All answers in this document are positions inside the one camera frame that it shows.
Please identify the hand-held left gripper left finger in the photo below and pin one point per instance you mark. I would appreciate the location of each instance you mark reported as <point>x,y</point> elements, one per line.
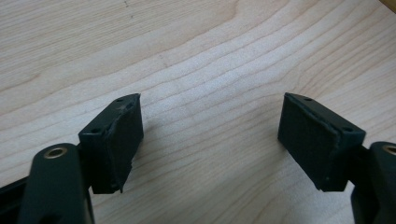
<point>102,149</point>

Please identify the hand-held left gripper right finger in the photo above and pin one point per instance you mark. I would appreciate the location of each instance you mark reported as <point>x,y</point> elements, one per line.
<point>314,146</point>

